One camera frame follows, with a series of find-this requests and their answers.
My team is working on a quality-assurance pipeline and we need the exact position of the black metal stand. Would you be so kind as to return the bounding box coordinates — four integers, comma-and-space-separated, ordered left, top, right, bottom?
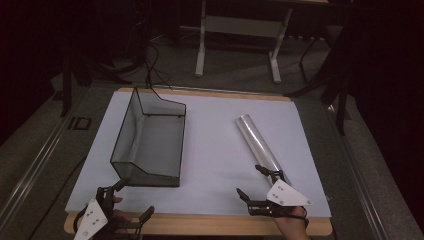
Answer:
59, 43, 94, 118
283, 19, 354, 137

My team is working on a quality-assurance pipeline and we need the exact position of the metal floor rail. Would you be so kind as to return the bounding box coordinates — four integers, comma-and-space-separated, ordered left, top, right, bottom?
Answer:
0, 87, 91, 228
326, 103, 391, 240

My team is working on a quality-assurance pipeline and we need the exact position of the black cable bundle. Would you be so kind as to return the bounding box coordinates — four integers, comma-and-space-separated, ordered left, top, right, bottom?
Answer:
109, 0, 174, 91

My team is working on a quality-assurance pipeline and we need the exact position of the black wire mesh basket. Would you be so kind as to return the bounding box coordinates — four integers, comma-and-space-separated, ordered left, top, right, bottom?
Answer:
109, 86, 188, 188

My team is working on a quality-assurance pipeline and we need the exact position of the black floor socket frame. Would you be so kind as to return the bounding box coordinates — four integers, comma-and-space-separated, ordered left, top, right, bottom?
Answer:
67, 116, 93, 131

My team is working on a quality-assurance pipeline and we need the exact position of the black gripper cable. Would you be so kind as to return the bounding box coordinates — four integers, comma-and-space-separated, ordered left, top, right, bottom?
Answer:
72, 205, 88, 233

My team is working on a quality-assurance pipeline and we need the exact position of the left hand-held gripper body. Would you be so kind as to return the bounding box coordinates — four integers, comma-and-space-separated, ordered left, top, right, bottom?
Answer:
73, 186, 145, 240

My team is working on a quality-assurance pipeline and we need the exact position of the silver foil roll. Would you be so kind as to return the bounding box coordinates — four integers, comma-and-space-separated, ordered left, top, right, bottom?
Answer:
235, 113, 293, 188

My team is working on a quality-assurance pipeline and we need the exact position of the white metal desk frame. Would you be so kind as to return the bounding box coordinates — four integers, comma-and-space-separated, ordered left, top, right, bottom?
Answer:
194, 0, 295, 85

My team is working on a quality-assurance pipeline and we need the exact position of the white table sheet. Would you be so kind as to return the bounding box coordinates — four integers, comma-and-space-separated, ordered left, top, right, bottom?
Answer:
64, 91, 332, 219

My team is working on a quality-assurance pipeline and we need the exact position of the person's left hand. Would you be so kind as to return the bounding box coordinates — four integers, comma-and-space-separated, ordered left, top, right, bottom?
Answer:
111, 195, 135, 236

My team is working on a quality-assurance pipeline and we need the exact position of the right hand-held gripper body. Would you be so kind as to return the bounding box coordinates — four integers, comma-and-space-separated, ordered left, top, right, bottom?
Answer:
247, 170, 314, 220

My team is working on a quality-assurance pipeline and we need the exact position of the person's right hand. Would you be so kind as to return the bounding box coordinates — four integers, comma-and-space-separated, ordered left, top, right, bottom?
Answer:
272, 205, 312, 240

